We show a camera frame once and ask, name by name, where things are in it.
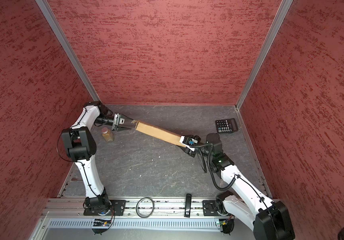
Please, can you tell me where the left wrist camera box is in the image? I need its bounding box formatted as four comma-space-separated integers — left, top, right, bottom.
112, 114, 125, 131

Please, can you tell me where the aluminium corner post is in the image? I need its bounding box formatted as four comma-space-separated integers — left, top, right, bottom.
236, 0, 293, 111
35, 0, 100, 101

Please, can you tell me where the black desk calculator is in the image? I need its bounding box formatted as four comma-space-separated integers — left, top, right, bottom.
215, 118, 239, 134

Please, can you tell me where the right circuit board with wires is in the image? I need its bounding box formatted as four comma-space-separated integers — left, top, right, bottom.
218, 219, 235, 235

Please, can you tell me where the circuit board with wires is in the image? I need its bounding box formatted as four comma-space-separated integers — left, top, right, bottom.
218, 219, 235, 235
91, 219, 114, 235

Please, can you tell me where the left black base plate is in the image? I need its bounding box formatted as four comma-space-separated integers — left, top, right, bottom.
83, 200, 127, 217

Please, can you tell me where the left circuit board with wires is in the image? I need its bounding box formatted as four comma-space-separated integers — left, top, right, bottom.
91, 219, 114, 235

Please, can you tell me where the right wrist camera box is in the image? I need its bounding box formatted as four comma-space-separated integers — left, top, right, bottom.
180, 135, 199, 152

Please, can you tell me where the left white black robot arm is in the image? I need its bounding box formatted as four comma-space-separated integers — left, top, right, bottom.
60, 101, 136, 216

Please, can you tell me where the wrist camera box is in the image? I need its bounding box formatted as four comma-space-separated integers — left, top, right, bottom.
112, 114, 125, 131
180, 135, 199, 152

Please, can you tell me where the spice jar pink lid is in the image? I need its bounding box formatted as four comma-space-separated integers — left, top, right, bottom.
101, 127, 114, 143

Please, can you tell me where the aluminium front rail frame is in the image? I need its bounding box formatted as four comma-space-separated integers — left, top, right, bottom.
31, 197, 250, 240

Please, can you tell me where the left aluminium corner post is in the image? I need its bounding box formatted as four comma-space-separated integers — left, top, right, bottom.
35, 0, 100, 101

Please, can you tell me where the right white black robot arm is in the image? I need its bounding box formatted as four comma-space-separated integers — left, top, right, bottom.
180, 133, 296, 240

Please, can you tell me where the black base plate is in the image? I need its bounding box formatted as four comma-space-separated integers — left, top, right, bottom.
203, 200, 230, 217
83, 200, 127, 217

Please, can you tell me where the brown cardboard box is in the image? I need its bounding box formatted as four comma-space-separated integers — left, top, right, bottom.
132, 120, 186, 148

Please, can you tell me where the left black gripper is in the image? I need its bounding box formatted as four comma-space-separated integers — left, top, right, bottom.
94, 112, 132, 132

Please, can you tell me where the black cable ring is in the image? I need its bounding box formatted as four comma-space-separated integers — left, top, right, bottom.
135, 196, 155, 219

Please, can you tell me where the right aluminium corner post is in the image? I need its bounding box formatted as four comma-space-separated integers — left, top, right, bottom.
236, 0, 293, 111

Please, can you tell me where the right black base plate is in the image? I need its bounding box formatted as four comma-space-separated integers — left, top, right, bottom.
203, 200, 230, 217

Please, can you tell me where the black handle bar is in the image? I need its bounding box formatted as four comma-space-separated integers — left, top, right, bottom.
184, 194, 192, 218

